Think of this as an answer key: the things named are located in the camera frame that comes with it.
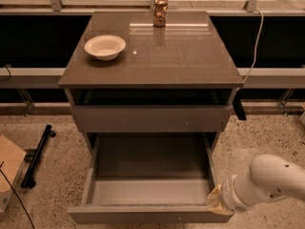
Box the black metal bar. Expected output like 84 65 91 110
21 124 56 188

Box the grey top drawer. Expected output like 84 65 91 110
71 106 232 133

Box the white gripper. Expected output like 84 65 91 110
206 175 253 216

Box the grey drawer cabinet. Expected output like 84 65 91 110
59 11 243 148

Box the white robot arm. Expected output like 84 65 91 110
206 154 305 216

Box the white cable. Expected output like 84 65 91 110
242 9 265 83

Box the crushed gold soda can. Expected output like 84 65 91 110
153 0 168 27

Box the grey drawer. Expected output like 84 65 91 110
68 133 230 224
71 106 232 133

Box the white paper bowl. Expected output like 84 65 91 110
84 35 126 61

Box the black cable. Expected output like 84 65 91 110
0 161 36 229

